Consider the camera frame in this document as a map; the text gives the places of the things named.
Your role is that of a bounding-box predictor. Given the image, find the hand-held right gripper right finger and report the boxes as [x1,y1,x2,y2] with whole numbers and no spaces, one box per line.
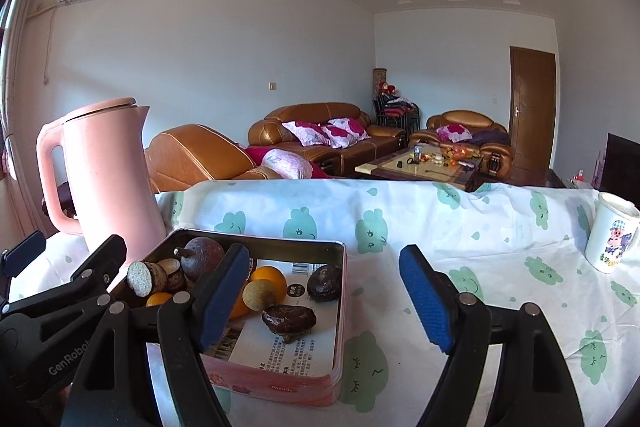
[398,243,586,427]

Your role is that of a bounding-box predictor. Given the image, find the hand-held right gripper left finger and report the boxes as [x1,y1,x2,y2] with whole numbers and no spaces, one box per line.
[60,243,252,427]

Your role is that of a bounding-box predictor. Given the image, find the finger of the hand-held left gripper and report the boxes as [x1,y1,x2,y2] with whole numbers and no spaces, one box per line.
[0,230,47,280]
[70,234,128,297]

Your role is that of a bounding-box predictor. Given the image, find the tan longan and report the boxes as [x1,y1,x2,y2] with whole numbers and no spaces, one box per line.
[242,281,276,312]

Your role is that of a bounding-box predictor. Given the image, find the cut taro piece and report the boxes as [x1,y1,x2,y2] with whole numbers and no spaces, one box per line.
[126,260,168,298]

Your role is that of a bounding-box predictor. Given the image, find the purple passion fruit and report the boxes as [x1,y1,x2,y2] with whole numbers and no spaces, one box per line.
[174,237,226,283]

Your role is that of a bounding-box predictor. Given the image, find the pink tin box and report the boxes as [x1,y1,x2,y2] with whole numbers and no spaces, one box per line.
[107,228,347,408]

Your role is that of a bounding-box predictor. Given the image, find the round dark brown water chestnut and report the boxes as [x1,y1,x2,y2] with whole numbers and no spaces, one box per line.
[306,264,344,303]

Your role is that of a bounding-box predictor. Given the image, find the pink electric kettle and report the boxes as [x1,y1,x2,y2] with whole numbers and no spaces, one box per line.
[36,97,168,254]

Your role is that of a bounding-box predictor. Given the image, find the white cloud print tablecloth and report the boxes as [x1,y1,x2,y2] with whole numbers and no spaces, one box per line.
[10,179,640,427]

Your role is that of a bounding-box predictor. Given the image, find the printed paper sheet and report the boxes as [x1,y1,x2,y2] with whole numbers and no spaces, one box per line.
[200,259,342,379]

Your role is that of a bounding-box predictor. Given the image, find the wooden coffee table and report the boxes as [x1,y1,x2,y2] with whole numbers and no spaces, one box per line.
[355,146,485,192]

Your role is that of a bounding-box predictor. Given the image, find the brown leather armchair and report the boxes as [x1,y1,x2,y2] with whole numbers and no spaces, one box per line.
[409,110,515,178]
[145,124,331,194]

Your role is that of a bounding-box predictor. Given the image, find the red cloth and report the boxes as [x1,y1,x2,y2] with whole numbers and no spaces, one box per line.
[244,146,332,179]

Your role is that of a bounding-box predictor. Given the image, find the pink white floral pillow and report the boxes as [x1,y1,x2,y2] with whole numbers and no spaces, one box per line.
[261,149,314,180]

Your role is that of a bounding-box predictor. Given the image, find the magenta floral pillow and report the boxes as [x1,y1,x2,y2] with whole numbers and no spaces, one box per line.
[320,124,352,148]
[327,117,371,140]
[436,123,473,143]
[282,121,322,147]

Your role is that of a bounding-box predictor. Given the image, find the purple blanket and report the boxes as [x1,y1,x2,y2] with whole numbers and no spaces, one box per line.
[467,129,510,147]

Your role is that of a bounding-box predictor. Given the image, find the stacked dark chairs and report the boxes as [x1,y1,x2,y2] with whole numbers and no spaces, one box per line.
[372,98,420,132]

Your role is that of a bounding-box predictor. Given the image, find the white cartoon print mug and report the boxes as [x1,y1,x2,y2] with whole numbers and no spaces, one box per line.
[585,192,640,276]

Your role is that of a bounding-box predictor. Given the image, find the air conditioner pipe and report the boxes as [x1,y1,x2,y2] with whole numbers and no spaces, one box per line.
[41,2,63,86]

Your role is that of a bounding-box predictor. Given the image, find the brown leather three-seat sofa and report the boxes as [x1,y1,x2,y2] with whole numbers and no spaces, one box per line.
[248,103,408,176]

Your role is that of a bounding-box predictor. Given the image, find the brown wooden door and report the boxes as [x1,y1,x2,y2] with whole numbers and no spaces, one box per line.
[508,46,557,172]

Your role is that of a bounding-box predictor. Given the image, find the tall patterned floor vase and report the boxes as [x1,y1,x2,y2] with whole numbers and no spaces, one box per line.
[372,67,388,108]

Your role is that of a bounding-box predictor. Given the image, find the black television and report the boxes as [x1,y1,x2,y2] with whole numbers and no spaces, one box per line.
[599,133,640,210]

